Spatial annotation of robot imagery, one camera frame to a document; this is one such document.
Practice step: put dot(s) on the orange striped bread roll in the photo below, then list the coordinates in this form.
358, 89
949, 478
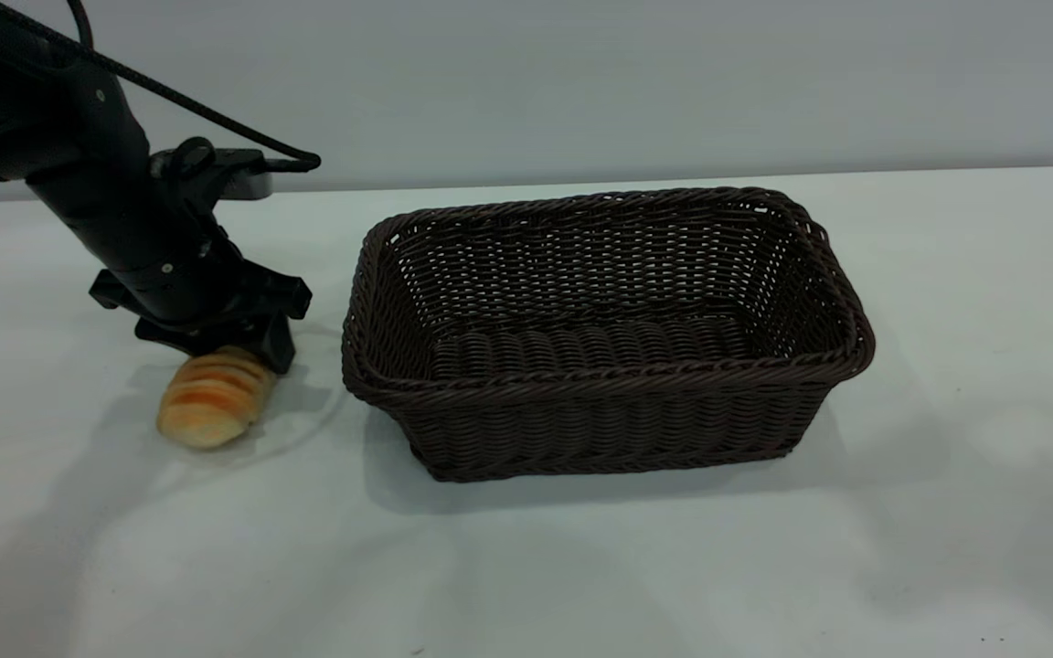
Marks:
213, 402

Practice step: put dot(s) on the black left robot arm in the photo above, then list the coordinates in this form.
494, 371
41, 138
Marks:
79, 155

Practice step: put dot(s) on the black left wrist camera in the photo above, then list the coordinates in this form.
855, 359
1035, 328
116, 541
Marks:
220, 174

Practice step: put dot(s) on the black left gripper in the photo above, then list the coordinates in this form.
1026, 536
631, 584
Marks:
252, 291

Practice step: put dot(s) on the dark brown wicker basket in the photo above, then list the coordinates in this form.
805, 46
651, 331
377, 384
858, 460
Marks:
600, 416

